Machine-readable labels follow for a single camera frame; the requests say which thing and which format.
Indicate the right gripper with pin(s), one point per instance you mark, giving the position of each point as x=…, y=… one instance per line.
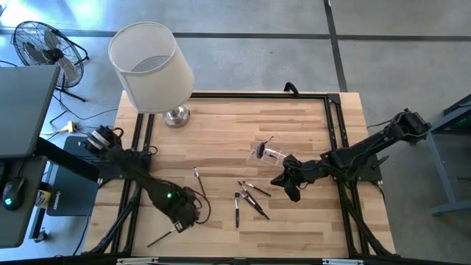
x=298, y=173

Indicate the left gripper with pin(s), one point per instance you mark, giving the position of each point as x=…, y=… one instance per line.
x=187, y=206

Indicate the thin pale-tipped makeup brush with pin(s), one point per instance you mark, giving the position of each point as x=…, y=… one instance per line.
x=199, y=182

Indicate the large powder makeup brush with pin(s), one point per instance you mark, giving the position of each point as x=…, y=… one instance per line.
x=260, y=149

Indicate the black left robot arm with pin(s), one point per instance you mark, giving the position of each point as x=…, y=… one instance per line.
x=136, y=169

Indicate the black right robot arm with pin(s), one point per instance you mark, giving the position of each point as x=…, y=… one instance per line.
x=368, y=147

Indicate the clear acrylic organizer box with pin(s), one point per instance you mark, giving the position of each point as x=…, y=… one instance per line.
x=276, y=156

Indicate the black curved hook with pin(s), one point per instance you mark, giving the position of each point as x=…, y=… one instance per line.
x=292, y=87

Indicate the black Husky box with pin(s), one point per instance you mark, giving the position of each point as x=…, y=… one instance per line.
x=73, y=191

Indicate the black diagonal support bar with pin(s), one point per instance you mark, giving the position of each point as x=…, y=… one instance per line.
x=70, y=160

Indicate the white shade silver table lamp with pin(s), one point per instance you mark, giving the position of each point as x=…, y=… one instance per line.
x=151, y=84

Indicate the yellow power plug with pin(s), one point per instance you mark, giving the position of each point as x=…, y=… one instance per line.
x=70, y=127

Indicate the yellow white label tag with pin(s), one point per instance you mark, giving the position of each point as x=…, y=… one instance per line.
x=43, y=198

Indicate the black caster wheel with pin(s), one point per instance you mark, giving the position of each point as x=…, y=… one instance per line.
x=41, y=236

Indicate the dark grey desk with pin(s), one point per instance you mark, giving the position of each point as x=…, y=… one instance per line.
x=22, y=228

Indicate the black computer mouse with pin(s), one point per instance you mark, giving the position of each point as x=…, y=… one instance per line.
x=14, y=191

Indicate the grey computer monitor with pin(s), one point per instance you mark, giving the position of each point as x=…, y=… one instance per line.
x=25, y=110

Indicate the black floor fan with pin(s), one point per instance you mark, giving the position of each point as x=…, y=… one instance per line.
x=53, y=55

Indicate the white bracket strip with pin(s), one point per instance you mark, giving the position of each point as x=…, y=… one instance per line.
x=136, y=260
x=342, y=261

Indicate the black aluminium extrusion frame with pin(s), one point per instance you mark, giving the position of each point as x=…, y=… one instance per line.
x=257, y=96

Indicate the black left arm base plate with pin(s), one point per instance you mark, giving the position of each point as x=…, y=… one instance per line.
x=106, y=173

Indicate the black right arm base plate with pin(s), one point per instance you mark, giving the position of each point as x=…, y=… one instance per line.
x=369, y=173

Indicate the blue-grey metal table frame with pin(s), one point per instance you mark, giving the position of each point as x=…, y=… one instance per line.
x=438, y=158

